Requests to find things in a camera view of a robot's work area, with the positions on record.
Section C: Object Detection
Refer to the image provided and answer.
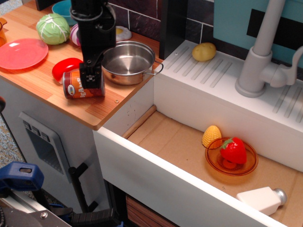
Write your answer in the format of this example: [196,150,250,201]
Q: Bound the pink plastic plate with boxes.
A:
[0,38,48,70]

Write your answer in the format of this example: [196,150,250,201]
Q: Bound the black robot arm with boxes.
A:
[70,0,116,90]

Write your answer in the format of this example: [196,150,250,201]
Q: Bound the yellow toy potato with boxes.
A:
[192,42,216,61]

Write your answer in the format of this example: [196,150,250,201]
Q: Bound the toy fried egg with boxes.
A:
[116,26,132,42]

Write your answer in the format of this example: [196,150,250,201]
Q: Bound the red toy strawberry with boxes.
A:
[220,137,247,164]

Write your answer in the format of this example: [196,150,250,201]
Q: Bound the yellow toy corn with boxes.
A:
[202,125,222,149]

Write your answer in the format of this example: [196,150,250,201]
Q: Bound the white salt shaker bottle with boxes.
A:
[236,187,287,216]

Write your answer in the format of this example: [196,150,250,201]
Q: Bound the purple striped toy onion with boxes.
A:
[70,24,80,46]

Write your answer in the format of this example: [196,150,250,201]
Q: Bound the teal plastic bowl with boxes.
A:
[52,0,77,26]

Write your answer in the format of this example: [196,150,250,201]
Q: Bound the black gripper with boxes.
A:
[78,16,116,89]

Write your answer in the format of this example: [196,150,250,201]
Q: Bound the black oven door handle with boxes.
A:
[68,163,98,213]

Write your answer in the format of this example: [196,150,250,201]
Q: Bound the stainless steel pot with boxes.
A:
[102,41,164,86]

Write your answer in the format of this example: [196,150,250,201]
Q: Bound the blue clamp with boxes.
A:
[0,161,44,193]

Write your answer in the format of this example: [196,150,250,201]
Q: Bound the grey toy faucet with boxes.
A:
[235,0,303,97]

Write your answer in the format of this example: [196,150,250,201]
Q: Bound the grey oven control panel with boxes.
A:
[19,112,71,183]

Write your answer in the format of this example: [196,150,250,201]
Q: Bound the orange transparent cup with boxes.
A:
[0,18,7,46]

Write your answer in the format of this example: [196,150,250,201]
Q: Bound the orange beans can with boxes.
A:
[62,70,105,99]

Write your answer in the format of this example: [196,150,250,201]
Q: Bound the green toy cabbage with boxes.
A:
[36,13,70,45]

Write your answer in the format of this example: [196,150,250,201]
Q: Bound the orange transparent dish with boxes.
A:
[205,137,258,176]

